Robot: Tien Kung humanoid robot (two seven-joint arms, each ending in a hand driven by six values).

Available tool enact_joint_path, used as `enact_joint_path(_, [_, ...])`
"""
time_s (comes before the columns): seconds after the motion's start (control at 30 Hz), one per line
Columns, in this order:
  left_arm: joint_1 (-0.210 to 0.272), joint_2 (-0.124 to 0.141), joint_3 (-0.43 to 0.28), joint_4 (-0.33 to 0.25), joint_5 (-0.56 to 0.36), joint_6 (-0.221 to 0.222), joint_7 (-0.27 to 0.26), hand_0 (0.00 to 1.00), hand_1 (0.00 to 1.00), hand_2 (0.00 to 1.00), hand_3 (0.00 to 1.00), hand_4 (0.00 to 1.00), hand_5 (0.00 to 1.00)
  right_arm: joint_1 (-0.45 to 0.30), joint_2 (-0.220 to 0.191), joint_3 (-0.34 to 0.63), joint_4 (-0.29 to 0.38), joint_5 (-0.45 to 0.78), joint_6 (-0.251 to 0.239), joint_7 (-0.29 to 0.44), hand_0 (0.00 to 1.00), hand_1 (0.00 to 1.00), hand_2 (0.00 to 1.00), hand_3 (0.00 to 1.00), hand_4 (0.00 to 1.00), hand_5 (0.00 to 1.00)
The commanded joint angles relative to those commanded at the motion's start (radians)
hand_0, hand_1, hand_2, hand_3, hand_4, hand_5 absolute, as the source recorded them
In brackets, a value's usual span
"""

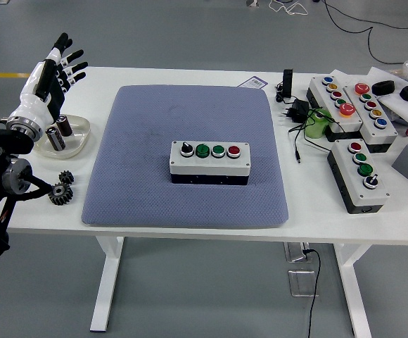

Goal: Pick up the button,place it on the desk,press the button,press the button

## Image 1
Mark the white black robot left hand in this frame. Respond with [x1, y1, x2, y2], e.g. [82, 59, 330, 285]
[8, 32, 89, 130]

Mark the grey four-button control box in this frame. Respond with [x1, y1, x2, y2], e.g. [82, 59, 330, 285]
[169, 139, 252, 187]
[326, 139, 390, 215]

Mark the grey five-button control box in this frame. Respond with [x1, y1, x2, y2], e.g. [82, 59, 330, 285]
[343, 81, 399, 154]
[305, 75, 364, 142]

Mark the white shallow dish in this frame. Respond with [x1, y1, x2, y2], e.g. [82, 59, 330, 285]
[32, 114, 91, 161]

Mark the large dark metal gear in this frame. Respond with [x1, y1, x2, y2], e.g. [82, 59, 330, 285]
[48, 182, 73, 206]

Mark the white table leg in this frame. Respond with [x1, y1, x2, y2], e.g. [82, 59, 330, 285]
[89, 236, 125, 332]
[332, 243, 373, 338]

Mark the blue-grey textured mat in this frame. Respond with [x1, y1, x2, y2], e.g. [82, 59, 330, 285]
[81, 84, 290, 229]

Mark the white purple label card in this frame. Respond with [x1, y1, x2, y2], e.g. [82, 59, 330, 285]
[238, 76, 268, 89]

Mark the black upright small device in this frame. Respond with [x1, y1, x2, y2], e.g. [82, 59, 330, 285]
[282, 69, 293, 99]

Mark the black power adapter plug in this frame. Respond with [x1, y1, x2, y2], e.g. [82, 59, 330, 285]
[279, 99, 310, 123]

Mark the green foam object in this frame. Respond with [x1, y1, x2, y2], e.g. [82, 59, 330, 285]
[302, 108, 333, 140]

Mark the black adapter cord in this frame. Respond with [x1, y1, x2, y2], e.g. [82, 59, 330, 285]
[288, 108, 335, 165]

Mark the white floor cord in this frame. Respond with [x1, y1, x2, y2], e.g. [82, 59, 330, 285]
[269, 0, 310, 17]

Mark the clear plastic floor bracket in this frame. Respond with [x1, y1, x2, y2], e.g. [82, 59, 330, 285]
[288, 269, 319, 298]
[283, 242, 310, 263]

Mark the black power cable under table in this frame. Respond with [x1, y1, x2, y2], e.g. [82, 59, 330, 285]
[302, 248, 321, 338]

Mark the long black floor cable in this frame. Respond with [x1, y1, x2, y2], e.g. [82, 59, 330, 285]
[321, 0, 408, 65]

